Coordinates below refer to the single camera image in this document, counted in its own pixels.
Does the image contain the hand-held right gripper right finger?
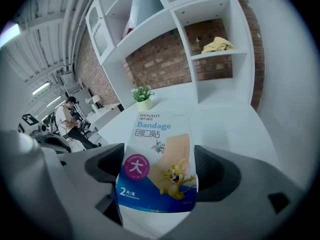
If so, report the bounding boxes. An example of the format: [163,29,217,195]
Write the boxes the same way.
[164,145,304,240]

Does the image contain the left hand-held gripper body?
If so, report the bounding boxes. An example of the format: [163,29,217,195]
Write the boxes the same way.
[17,113,57,137]

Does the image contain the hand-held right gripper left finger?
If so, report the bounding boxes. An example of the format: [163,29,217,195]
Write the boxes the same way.
[58,143,156,240]

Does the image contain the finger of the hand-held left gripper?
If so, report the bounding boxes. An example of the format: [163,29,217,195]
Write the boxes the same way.
[37,134,73,155]

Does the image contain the small blue white packet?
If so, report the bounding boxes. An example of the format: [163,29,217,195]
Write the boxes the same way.
[115,111,200,214]

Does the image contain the fluorescent ceiling light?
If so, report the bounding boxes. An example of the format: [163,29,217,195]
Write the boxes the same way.
[0,23,21,49]
[31,81,51,96]
[46,95,62,108]

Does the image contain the pale flowers in vase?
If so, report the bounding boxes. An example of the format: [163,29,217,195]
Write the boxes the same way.
[84,97,95,114]

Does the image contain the grey cabinet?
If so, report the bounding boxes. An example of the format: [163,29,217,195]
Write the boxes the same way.
[73,87,95,112]

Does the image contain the small white side table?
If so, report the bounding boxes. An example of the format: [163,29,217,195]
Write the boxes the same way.
[86,102,126,133]

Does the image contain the white table lamp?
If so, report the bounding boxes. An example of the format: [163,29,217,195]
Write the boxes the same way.
[91,94,104,110]

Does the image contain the white desk with hutch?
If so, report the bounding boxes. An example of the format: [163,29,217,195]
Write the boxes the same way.
[84,0,282,235]

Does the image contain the green plant in cream pot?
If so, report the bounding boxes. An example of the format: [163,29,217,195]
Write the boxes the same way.
[130,85,156,112]

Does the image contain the white ceiling pipe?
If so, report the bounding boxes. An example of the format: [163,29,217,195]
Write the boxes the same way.
[61,0,85,70]

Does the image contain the white glass cabinet door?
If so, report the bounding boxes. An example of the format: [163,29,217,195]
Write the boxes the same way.
[85,0,117,66]

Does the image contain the yellow cloth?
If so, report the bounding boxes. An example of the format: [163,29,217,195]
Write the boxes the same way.
[201,36,236,55]

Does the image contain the white ring binder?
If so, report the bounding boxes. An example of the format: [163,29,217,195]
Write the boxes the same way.
[121,0,166,39]

